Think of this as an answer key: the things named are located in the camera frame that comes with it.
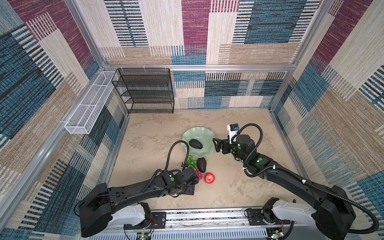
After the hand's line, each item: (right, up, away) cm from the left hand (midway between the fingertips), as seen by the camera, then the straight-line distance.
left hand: (190, 186), depth 79 cm
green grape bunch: (0, +11, +11) cm, 15 cm away
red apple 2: (+5, +4, +8) cm, 10 cm away
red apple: (+10, +3, +4) cm, 11 cm away
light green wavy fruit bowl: (+9, +25, +23) cm, 35 cm away
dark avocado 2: (+6, +9, +9) cm, 14 cm away
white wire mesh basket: (-50, +34, -9) cm, 61 cm away
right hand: (+16, +24, +1) cm, 29 cm away
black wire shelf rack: (-34, +57, +32) cm, 74 cm away
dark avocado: (+3, +20, +18) cm, 27 cm away
